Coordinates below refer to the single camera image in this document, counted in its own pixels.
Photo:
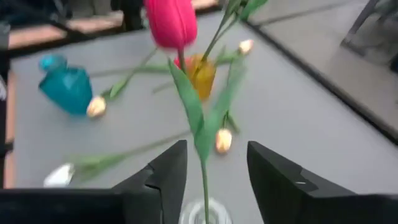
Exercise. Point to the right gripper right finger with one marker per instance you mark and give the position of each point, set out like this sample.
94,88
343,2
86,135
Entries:
280,193

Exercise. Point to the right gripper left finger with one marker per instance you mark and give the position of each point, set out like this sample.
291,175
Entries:
168,180

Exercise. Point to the clear glass vase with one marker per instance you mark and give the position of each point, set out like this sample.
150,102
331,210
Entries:
192,214

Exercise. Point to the yellow glass vase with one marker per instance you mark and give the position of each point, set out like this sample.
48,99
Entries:
205,81

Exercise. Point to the teal glass vase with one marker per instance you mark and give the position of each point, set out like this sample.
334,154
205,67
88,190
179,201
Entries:
66,90

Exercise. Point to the grey metal table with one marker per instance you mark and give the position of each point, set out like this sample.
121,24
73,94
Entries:
356,25

